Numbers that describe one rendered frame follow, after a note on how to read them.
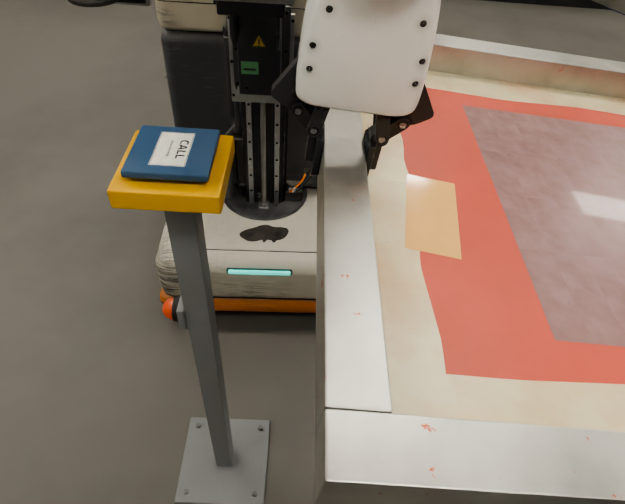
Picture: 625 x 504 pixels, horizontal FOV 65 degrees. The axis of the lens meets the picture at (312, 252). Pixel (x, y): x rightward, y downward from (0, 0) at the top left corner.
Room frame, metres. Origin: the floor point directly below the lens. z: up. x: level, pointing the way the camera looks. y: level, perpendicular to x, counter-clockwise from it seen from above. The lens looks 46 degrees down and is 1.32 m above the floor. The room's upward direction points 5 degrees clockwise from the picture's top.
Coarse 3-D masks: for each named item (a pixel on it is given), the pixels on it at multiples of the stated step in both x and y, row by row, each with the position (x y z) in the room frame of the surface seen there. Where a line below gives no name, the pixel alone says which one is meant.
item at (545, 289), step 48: (480, 192) 0.38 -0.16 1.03; (480, 240) 0.31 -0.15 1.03; (528, 240) 0.32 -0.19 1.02; (576, 240) 0.33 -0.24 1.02; (624, 240) 0.34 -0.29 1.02; (432, 288) 0.25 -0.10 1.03; (480, 288) 0.26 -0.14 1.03; (528, 288) 0.26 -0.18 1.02; (576, 288) 0.27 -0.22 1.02; (624, 288) 0.28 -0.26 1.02; (480, 336) 0.21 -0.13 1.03; (528, 336) 0.21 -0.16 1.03; (576, 336) 0.22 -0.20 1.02; (624, 336) 0.23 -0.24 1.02
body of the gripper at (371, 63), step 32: (320, 0) 0.36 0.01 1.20; (352, 0) 0.35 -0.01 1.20; (384, 0) 0.35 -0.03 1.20; (416, 0) 0.36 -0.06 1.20; (320, 32) 0.35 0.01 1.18; (352, 32) 0.35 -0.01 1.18; (384, 32) 0.35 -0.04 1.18; (416, 32) 0.36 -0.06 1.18; (320, 64) 0.35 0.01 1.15; (352, 64) 0.35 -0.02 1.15; (384, 64) 0.35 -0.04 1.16; (416, 64) 0.36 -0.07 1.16; (320, 96) 0.36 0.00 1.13; (352, 96) 0.36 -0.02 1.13; (384, 96) 0.36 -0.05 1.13; (416, 96) 0.36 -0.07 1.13
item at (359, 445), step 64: (448, 64) 0.64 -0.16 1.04; (512, 64) 0.64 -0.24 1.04; (576, 64) 0.65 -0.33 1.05; (320, 192) 0.32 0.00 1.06; (320, 256) 0.25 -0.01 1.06; (320, 320) 0.19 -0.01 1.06; (320, 384) 0.14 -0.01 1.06; (384, 384) 0.14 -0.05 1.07; (320, 448) 0.10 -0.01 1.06; (384, 448) 0.10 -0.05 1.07; (448, 448) 0.11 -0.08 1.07; (512, 448) 0.11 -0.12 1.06; (576, 448) 0.12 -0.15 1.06
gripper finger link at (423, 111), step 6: (426, 90) 0.38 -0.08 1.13; (420, 96) 0.37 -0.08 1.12; (426, 96) 0.38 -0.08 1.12; (420, 102) 0.38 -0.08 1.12; (426, 102) 0.38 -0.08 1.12; (420, 108) 0.38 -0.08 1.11; (426, 108) 0.38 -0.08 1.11; (432, 108) 0.38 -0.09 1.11; (408, 114) 0.38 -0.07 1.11; (414, 114) 0.38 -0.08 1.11; (420, 114) 0.38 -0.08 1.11; (426, 114) 0.38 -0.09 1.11; (432, 114) 0.38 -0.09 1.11; (414, 120) 0.38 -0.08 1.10; (420, 120) 0.38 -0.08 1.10
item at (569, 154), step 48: (432, 96) 0.56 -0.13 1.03; (480, 96) 0.59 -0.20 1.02; (432, 144) 0.46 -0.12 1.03; (480, 144) 0.47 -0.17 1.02; (528, 144) 0.49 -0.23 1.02; (576, 144) 0.50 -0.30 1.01; (624, 144) 0.52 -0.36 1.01; (528, 192) 0.39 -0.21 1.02; (576, 192) 0.41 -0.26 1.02; (624, 192) 0.42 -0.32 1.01
